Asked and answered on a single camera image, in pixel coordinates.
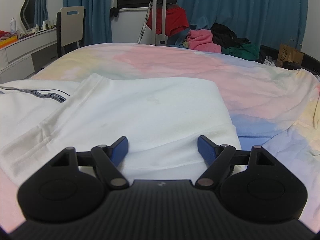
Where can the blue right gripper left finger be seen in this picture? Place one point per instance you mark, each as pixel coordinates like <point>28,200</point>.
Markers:
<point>118,151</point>

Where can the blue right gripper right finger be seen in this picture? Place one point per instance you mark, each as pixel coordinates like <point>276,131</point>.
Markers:
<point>207,149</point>

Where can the white t-shirt with striped collar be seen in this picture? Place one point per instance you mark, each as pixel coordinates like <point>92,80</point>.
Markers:
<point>162,119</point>

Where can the pastel rainbow bed sheet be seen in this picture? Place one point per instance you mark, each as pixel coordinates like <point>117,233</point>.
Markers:
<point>269,106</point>

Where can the green garment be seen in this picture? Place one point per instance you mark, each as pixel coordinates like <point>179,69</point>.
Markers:
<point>244,51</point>

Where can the pink garment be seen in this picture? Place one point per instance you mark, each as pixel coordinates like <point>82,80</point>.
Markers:
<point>201,40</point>

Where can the black garment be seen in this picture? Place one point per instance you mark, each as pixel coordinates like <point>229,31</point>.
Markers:
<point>225,37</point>

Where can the brown paper bag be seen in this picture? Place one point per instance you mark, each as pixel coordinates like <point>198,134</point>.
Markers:
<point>290,51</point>

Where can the white drawer dresser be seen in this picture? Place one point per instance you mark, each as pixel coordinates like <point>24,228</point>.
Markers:
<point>26,57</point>

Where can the red garment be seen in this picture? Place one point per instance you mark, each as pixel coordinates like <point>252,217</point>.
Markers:
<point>175,21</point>

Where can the blue curtain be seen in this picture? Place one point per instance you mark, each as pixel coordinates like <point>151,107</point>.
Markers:
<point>264,22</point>

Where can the white spray bottle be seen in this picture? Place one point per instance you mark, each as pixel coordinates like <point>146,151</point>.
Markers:
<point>12,26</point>

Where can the beige chair with black frame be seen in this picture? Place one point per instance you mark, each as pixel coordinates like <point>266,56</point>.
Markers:
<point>69,28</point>

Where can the wavy black frame mirror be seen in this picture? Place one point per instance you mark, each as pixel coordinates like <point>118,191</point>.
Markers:
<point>33,12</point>

